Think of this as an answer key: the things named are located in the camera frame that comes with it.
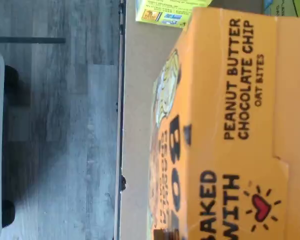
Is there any orange Bobo's oat bites box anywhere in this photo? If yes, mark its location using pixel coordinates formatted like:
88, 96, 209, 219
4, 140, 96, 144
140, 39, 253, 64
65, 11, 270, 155
146, 6, 300, 240

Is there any black metal shelf beam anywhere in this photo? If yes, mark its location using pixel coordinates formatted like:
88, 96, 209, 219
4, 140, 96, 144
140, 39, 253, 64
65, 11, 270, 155
113, 0, 128, 240

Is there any wooden shelf board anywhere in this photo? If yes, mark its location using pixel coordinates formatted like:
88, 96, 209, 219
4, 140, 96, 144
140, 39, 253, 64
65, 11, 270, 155
119, 0, 195, 240

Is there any green Bobo's apple pie box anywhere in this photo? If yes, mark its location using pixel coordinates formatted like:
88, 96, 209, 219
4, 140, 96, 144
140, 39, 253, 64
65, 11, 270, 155
263, 0, 300, 19
135, 0, 213, 26

